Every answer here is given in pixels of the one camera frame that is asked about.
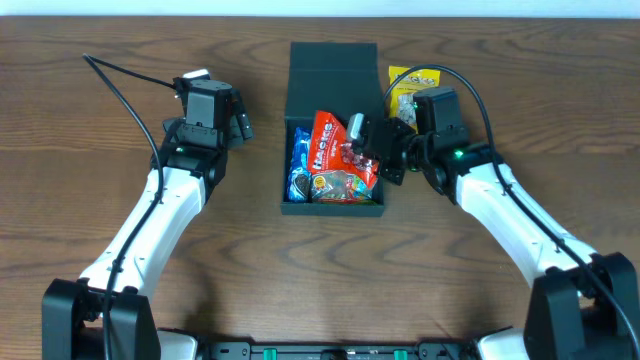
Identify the yellow Hacks candy bag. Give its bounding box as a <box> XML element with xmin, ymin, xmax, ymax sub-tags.
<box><xmin>389</xmin><ymin>69</ymin><xmax>440</xmax><ymax>130</ymax></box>

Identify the red Hacks candy bag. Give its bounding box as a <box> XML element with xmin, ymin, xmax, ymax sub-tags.
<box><xmin>307</xmin><ymin>111</ymin><xmax>378</xmax><ymax>189</ymax></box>

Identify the Haribo sour gummies bag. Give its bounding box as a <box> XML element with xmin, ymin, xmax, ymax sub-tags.
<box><xmin>310</xmin><ymin>170</ymin><xmax>378</xmax><ymax>204</ymax></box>

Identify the blue Oreo cookie pack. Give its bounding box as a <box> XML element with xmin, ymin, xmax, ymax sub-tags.
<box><xmin>287</xmin><ymin>127</ymin><xmax>311</xmax><ymax>203</ymax></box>

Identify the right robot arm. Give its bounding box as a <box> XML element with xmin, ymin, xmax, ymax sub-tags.
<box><xmin>347</xmin><ymin>87</ymin><xmax>639</xmax><ymax>359</ymax></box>

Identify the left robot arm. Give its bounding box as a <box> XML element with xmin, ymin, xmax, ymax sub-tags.
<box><xmin>41</xmin><ymin>75</ymin><xmax>253</xmax><ymax>359</ymax></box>

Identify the dark green open box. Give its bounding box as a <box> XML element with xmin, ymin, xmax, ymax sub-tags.
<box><xmin>280</xmin><ymin>42</ymin><xmax>385</xmax><ymax>217</ymax></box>

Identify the left black cable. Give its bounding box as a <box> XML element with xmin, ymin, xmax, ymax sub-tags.
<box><xmin>82</xmin><ymin>53</ymin><xmax>179</xmax><ymax>360</ymax></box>

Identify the black cable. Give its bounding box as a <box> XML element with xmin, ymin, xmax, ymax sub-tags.
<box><xmin>382</xmin><ymin>64</ymin><xmax>640</xmax><ymax>346</ymax></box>
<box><xmin>82</xmin><ymin>53</ymin><xmax>179</xmax><ymax>360</ymax></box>

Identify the right black cable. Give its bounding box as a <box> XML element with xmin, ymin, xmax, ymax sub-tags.
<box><xmin>382</xmin><ymin>64</ymin><xmax>640</xmax><ymax>346</ymax></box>

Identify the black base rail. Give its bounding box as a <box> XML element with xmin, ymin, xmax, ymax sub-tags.
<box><xmin>196</xmin><ymin>342</ymin><xmax>480</xmax><ymax>360</ymax></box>

